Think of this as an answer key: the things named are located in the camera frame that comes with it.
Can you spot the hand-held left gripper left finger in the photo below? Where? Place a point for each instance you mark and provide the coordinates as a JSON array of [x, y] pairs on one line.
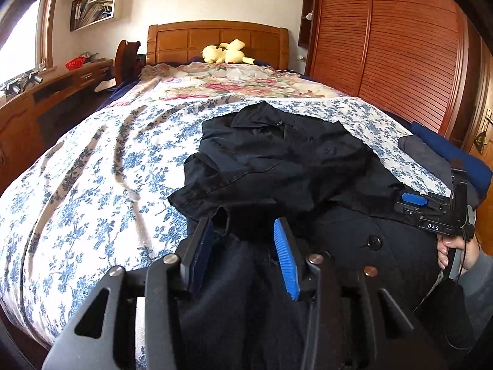
[[200, 250]]

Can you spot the grey folded cloth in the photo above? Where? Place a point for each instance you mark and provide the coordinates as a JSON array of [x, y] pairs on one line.
[[420, 154]]

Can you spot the window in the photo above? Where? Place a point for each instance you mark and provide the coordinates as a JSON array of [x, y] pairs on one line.
[[19, 46]]

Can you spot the yellow plush toy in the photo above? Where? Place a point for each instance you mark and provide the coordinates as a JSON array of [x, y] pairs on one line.
[[223, 54]]

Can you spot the dark wooden chair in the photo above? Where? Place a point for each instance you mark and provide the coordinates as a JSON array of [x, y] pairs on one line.
[[125, 57]]

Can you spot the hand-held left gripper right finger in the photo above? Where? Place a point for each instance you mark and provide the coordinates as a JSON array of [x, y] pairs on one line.
[[287, 258]]

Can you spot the bed with floral blue sheet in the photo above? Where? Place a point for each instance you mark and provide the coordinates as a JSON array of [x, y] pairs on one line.
[[96, 185]]

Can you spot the black double-breasted coat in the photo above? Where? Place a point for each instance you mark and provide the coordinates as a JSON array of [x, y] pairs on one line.
[[277, 162]]

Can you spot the wooden door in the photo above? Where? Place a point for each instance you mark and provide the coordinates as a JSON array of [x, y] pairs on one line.
[[483, 96]]

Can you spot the pink floral blanket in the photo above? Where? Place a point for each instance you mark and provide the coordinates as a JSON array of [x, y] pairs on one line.
[[231, 81]]

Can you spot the wooden slatted wardrobe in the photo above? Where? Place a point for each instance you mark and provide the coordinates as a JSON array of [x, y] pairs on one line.
[[404, 46]]

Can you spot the long wooden desk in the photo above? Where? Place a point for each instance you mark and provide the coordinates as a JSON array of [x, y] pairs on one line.
[[23, 123]]

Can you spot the red basket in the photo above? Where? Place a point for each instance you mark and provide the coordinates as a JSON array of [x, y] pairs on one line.
[[75, 63]]

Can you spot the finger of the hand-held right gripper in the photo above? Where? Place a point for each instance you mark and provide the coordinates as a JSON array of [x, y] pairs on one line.
[[414, 199], [406, 210]]

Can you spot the person's right hand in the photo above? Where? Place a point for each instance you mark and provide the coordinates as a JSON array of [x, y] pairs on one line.
[[468, 252]]

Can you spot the wooden bed headboard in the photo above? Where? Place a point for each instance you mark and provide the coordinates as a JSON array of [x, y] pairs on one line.
[[173, 42]]

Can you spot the navy blue pillow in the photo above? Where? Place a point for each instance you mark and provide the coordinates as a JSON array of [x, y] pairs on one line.
[[435, 142]]

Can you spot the black metal device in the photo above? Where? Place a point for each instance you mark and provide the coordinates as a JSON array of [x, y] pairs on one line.
[[23, 81]]

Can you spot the white wall shelf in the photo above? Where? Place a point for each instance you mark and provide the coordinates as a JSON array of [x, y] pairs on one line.
[[96, 7]]

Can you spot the person's right forearm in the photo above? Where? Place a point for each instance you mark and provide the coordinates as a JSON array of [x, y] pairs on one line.
[[481, 296]]

